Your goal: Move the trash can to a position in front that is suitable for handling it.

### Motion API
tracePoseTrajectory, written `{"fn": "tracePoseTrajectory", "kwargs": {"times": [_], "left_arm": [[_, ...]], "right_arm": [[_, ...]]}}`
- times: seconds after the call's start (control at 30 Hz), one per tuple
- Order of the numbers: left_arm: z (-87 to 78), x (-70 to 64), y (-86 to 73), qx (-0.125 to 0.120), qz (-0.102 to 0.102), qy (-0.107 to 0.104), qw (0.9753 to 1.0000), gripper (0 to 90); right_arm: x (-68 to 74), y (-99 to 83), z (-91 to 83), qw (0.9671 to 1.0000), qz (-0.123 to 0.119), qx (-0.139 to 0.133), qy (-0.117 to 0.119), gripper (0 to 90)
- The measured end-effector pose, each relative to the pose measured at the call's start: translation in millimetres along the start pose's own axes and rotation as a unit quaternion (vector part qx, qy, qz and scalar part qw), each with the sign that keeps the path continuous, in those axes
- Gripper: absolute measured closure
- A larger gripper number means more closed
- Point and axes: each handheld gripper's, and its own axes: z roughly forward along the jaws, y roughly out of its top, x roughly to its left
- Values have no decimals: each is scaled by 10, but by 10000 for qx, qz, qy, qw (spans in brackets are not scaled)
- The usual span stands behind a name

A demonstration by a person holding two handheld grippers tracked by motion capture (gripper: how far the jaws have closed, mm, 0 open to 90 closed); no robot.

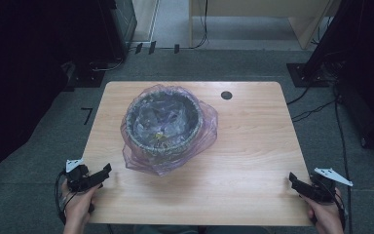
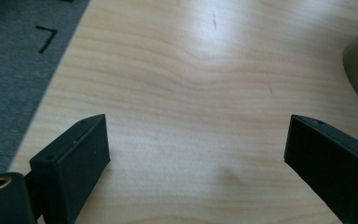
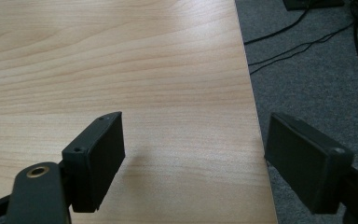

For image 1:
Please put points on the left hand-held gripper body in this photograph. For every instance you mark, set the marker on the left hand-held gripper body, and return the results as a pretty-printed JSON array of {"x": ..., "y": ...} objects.
[{"x": 78, "y": 177}]

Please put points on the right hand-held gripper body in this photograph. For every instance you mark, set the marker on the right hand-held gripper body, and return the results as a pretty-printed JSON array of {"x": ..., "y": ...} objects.
[{"x": 324, "y": 187}]

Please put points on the person's right hand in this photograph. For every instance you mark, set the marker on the person's right hand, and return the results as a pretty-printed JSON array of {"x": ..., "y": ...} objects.
[{"x": 324, "y": 213}]

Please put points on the person's left hand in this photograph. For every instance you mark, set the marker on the person's left hand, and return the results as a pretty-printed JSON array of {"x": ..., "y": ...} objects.
[{"x": 78, "y": 206}]

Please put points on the woven grey waste bin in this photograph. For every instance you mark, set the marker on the woven grey waste bin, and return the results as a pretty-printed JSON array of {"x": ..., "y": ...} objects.
[{"x": 133, "y": 136}]

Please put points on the yellow scrap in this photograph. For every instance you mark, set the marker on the yellow scrap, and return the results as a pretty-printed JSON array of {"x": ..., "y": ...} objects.
[{"x": 159, "y": 136}]

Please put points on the purple plastic bin bag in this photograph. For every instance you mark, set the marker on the purple plastic bin bag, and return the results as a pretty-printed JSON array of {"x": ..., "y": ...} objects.
[{"x": 207, "y": 126}]

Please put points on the black round table grommet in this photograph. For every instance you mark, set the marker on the black round table grommet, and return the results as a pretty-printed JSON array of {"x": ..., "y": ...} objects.
[{"x": 226, "y": 95}]

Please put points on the dark curtain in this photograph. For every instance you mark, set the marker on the dark curtain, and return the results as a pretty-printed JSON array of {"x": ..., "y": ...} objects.
[
  {"x": 366, "y": 65},
  {"x": 22, "y": 65}
]

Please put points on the black floor tape strip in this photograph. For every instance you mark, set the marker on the black floor tape strip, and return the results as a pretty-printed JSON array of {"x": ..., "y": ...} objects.
[
  {"x": 138, "y": 48},
  {"x": 152, "y": 47},
  {"x": 176, "y": 48}
]

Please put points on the dark glass cabinet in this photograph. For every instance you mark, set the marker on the dark glass cabinet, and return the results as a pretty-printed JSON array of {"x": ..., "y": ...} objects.
[{"x": 125, "y": 22}]

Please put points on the black stand base plate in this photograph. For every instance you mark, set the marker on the black stand base plate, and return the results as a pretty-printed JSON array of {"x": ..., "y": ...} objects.
[
  {"x": 91, "y": 78},
  {"x": 300, "y": 76}
]

